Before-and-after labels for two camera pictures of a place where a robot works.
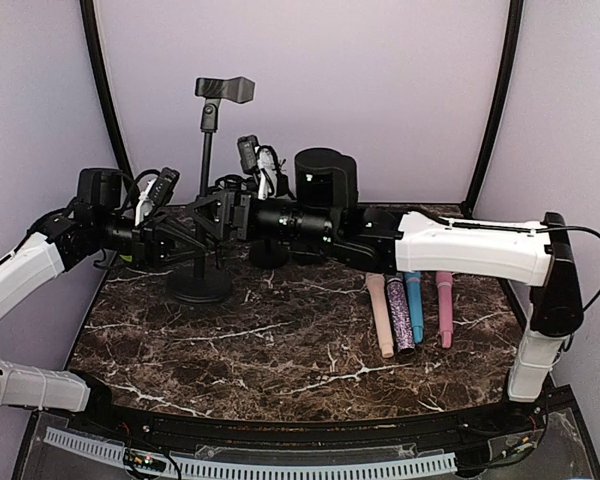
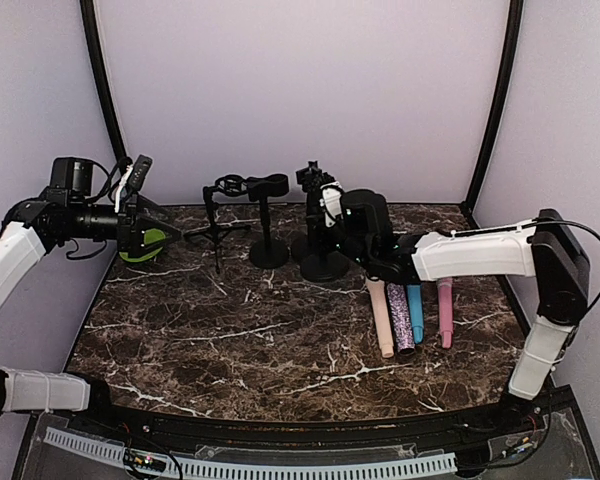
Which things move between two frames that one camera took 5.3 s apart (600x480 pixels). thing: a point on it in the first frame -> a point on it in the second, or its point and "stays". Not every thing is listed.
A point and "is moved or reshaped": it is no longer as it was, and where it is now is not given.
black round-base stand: (308, 260) -> (300, 248)
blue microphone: (413, 280) stays
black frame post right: (497, 107) stays
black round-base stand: (202, 288) -> (325, 261)
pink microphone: (444, 280) stays
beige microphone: (377, 290) stays
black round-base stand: (269, 254) is moved or reshaped
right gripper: (216, 230) -> (316, 230)
